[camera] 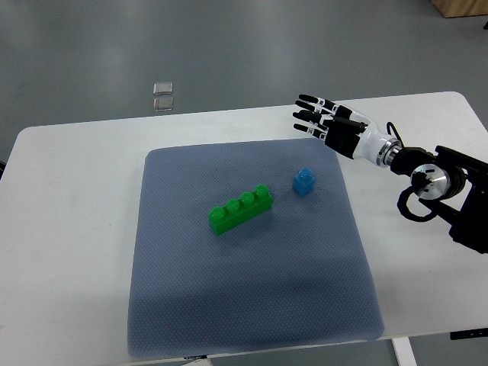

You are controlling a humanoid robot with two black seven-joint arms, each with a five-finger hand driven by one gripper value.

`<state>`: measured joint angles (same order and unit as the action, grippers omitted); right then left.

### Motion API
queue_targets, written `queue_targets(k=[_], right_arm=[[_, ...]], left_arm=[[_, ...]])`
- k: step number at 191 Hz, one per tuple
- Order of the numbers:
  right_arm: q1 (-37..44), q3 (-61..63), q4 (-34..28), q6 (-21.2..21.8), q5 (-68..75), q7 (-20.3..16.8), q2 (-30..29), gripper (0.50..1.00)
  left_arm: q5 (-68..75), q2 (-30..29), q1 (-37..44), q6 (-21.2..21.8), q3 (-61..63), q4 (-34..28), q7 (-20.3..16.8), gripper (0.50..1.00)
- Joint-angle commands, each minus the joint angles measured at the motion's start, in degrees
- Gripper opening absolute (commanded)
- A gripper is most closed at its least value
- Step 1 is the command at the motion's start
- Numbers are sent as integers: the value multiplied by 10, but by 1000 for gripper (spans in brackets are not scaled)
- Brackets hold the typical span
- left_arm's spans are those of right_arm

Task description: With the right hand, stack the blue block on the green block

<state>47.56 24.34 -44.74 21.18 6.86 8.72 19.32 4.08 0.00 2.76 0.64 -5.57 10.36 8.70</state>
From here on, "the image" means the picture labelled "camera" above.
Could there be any white table leg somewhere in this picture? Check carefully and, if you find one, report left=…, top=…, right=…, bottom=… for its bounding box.
left=391, top=337, right=417, bottom=366

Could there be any blue toy block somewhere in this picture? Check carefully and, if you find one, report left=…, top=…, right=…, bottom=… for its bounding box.
left=292, top=168, right=316, bottom=197

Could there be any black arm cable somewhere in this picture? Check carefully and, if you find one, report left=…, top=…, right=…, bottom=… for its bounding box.
left=385, top=121, right=439, bottom=222

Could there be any black desk control panel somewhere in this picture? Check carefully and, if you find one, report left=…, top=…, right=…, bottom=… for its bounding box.
left=450, top=328, right=488, bottom=340

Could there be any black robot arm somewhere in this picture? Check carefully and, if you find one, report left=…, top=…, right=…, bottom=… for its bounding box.
left=385, top=146, right=487, bottom=254

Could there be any blue-grey textured mat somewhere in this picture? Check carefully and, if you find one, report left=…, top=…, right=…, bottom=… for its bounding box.
left=128, top=138, right=384, bottom=358

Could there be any green four-stud toy block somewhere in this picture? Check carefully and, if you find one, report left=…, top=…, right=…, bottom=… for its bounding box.
left=207, top=185, right=273, bottom=236

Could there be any wooden cabinet corner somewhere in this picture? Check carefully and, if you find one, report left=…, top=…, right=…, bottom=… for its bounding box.
left=431, top=0, right=488, bottom=18

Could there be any upper floor socket plate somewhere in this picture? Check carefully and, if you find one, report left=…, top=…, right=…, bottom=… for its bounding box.
left=152, top=81, right=173, bottom=95

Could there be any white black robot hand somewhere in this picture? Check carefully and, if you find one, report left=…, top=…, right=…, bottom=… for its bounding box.
left=293, top=95, right=403, bottom=167

